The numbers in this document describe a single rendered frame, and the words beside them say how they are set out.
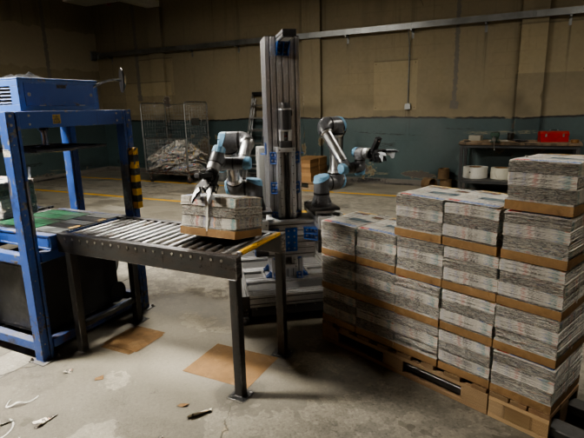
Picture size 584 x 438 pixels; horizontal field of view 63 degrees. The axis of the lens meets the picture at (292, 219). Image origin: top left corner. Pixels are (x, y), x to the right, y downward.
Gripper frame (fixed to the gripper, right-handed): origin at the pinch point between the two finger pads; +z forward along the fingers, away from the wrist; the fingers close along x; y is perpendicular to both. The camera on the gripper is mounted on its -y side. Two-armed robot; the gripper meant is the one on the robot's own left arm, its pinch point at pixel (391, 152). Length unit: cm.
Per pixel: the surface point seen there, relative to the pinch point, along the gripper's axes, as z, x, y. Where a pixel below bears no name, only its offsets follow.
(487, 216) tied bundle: 91, 37, 17
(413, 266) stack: 52, 46, 50
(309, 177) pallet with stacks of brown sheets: -494, -304, 144
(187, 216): -37, 131, 12
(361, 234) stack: 16, 48, 38
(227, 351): -41, 121, 108
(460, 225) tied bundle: 77, 39, 23
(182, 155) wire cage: -738, -163, 89
